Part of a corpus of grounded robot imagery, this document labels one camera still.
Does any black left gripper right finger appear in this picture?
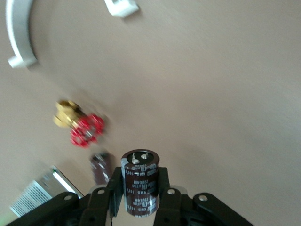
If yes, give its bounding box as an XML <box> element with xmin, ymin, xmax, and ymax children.
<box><xmin>152</xmin><ymin>167</ymin><xmax>254</xmax><ymax>226</ymax></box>

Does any dark brown cylindrical capacitor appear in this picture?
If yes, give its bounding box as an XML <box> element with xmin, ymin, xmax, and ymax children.
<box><xmin>120</xmin><ymin>148</ymin><xmax>160</xmax><ymax>216</ymax></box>
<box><xmin>90</xmin><ymin>152</ymin><xmax>112</xmax><ymax>186</ymax></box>

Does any white curved plastic bracket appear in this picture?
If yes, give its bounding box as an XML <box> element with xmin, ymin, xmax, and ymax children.
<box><xmin>6</xmin><ymin>0</ymin><xmax>141</xmax><ymax>69</ymax></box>

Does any metal mesh power supply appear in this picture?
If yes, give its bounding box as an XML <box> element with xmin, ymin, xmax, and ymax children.
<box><xmin>9</xmin><ymin>164</ymin><xmax>84</xmax><ymax>218</ymax></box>

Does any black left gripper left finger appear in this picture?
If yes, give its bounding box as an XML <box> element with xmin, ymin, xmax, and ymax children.
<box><xmin>4</xmin><ymin>166</ymin><xmax>124</xmax><ymax>226</ymax></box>

